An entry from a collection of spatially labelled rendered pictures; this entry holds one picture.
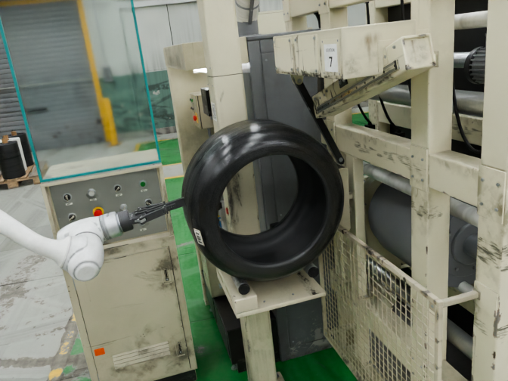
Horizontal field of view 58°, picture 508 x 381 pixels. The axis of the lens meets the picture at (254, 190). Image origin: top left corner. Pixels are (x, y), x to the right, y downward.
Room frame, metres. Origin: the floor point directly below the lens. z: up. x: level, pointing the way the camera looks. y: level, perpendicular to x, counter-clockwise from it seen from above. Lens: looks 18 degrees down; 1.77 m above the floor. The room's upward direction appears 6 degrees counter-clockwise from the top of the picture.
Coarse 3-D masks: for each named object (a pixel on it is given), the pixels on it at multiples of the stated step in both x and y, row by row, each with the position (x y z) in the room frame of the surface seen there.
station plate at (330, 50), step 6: (324, 48) 1.46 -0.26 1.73; (330, 48) 1.42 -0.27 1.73; (336, 48) 1.38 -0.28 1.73; (324, 54) 1.46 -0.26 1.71; (330, 54) 1.42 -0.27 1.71; (336, 54) 1.38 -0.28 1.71; (324, 60) 1.46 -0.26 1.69; (330, 60) 1.42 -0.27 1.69; (336, 60) 1.38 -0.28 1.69; (330, 66) 1.42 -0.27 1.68; (336, 66) 1.38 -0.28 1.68
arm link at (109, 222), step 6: (102, 216) 1.50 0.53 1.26; (108, 216) 1.49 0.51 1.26; (114, 216) 1.49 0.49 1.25; (102, 222) 1.47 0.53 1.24; (108, 222) 1.47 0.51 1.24; (114, 222) 1.48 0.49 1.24; (102, 228) 1.46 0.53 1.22; (108, 228) 1.47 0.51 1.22; (114, 228) 1.47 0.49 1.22; (120, 228) 1.49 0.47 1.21; (108, 234) 1.47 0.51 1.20; (114, 234) 1.48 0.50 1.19; (120, 234) 1.49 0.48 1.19
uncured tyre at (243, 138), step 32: (224, 128) 1.73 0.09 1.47; (256, 128) 1.58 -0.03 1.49; (288, 128) 1.60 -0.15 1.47; (192, 160) 1.68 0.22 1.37; (224, 160) 1.50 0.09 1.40; (320, 160) 1.58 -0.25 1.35; (192, 192) 1.51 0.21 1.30; (320, 192) 1.82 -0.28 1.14; (192, 224) 1.50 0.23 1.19; (288, 224) 1.84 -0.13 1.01; (320, 224) 1.74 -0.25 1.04; (224, 256) 1.48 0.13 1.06; (256, 256) 1.75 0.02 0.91; (288, 256) 1.70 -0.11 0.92
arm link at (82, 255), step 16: (0, 224) 1.33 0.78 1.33; (16, 224) 1.33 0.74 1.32; (16, 240) 1.30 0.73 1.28; (32, 240) 1.30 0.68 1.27; (48, 240) 1.31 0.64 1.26; (64, 240) 1.32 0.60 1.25; (80, 240) 1.33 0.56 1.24; (96, 240) 1.37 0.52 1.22; (48, 256) 1.29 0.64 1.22; (64, 256) 1.28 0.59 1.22; (80, 256) 1.27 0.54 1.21; (96, 256) 1.30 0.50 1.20; (80, 272) 1.25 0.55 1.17; (96, 272) 1.28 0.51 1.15
